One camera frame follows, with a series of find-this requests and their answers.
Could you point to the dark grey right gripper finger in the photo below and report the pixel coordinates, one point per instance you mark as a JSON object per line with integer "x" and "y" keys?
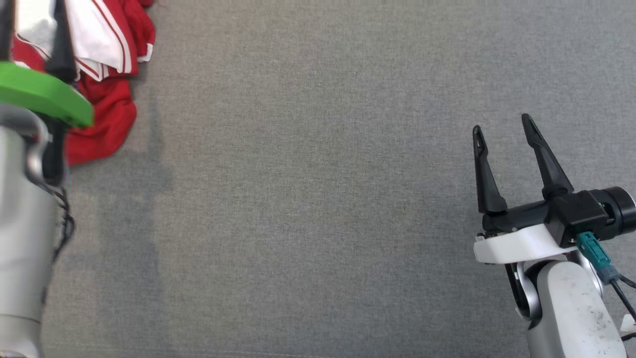
{"x": 489, "y": 194}
{"x": 549, "y": 169}

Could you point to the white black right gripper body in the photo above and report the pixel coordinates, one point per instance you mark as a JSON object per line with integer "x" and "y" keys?
{"x": 516, "y": 243}

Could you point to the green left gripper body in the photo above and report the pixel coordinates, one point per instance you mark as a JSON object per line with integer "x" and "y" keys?
{"x": 44, "y": 94}

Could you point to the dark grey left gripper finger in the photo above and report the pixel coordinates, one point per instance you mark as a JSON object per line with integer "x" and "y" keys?
{"x": 6, "y": 30}
{"x": 62, "y": 54}

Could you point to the red jersey with black lettering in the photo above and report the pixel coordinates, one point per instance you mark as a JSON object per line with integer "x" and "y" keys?
{"x": 104, "y": 35}

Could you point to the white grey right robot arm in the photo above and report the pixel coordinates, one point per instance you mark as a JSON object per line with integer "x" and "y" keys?
{"x": 571, "y": 313}

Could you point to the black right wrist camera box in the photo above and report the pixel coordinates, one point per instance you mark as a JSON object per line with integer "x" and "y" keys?
{"x": 579, "y": 214}

